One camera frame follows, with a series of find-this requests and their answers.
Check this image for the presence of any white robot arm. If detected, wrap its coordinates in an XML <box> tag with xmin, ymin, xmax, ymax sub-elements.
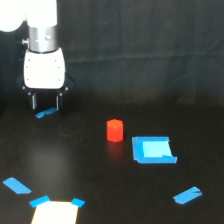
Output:
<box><xmin>0</xmin><ymin>0</ymin><xmax>74</xmax><ymax>111</ymax></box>

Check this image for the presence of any white paper sheet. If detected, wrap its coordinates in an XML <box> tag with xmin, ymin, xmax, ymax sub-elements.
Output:
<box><xmin>31</xmin><ymin>201</ymin><xmax>78</xmax><ymax>224</ymax></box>

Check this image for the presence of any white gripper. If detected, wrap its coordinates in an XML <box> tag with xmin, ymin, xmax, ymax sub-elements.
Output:
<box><xmin>17</xmin><ymin>48</ymin><xmax>73</xmax><ymax>115</ymax></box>

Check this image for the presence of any blue tape on paper left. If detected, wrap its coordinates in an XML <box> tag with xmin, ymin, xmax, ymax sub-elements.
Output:
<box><xmin>29</xmin><ymin>195</ymin><xmax>50</xmax><ymax>208</ymax></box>

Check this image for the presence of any red hexagonal block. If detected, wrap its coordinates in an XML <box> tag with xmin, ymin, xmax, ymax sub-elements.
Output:
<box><xmin>106</xmin><ymin>119</ymin><xmax>124</xmax><ymax>142</ymax></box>

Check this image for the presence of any blue tape on paper right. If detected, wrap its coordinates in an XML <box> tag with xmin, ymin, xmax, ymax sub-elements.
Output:
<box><xmin>71</xmin><ymin>198</ymin><xmax>85</xmax><ymax>208</ymax></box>

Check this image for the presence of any blue tape on paper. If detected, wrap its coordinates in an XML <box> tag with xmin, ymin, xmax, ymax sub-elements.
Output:
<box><xmin>29</xmin><ymin>195</ymin><xmax>50</xmax><ymax>208</ymax></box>
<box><xmin>71</xmin><ymin>198</ymin><xmax>85</xmax><ymax>208</ymax></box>

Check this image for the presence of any blue tape square marker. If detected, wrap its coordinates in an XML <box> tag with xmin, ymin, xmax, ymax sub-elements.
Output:
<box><xmin>132</xmin><ymin>136</ymin><xmax>177</xmax><ymax>164</ymax></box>

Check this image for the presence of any blue tape strip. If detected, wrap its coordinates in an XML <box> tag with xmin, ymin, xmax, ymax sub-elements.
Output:
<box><xmin>35</xmin><ymin>107</ymin><xmax>57</xmax><ymax>119</ymax></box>
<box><xmin>3</xmin><ymin>177</ymin><xmax>31</xmax><ymax>194</ymax></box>
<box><xmin>173</xmin><ymin>187</ymin><xmax>202</xmax><ymax>205</ymax></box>

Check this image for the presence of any blue tape strip near left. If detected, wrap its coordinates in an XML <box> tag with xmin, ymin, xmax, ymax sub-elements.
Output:
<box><xmin>3</xmin><ymin>177</ymin><xmax>31</xmax><ymax>194</ymax></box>

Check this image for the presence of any blue tape strip far left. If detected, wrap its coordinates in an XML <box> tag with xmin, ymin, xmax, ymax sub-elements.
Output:
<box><xmin>35</xmin><ymin>107</ymin><xmax>57</xmax><ymax>119</ymax></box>

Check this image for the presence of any blue tape strip near right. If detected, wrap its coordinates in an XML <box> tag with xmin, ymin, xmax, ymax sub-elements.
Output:
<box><xmin>173</xmin><ymin>187</ymin><xmax>202</xmax><ymax>205</ymax></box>

